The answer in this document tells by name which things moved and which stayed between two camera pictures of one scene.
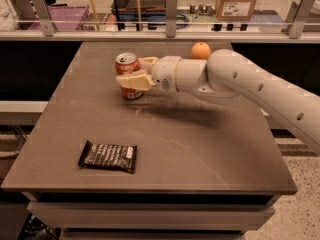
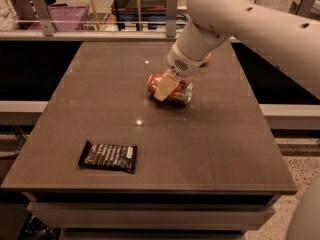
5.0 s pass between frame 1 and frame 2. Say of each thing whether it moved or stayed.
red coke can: moved
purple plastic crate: stayed
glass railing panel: stayed
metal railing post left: stayed
